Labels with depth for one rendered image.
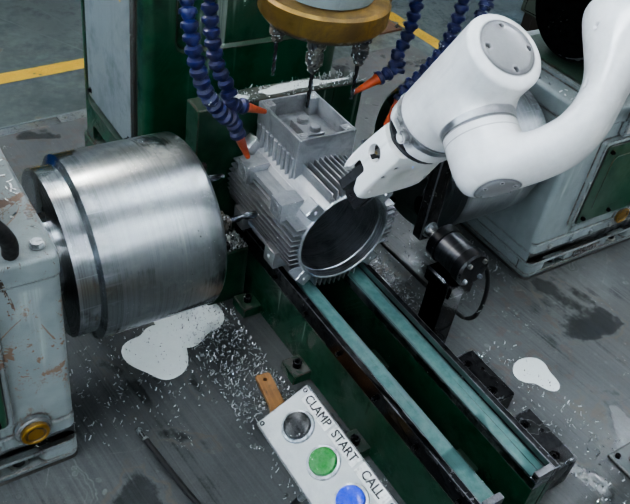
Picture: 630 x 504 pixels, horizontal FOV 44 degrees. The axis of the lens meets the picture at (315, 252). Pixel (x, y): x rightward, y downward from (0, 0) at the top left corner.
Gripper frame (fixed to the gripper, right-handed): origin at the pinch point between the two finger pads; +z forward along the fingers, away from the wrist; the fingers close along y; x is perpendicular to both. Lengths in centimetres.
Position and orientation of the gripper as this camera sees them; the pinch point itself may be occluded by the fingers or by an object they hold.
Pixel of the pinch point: (360, 191)
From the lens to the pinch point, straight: 99.7
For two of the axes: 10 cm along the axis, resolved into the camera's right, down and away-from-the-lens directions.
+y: 8.4, -2.5, 4.9
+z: -3.9, 3.6, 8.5
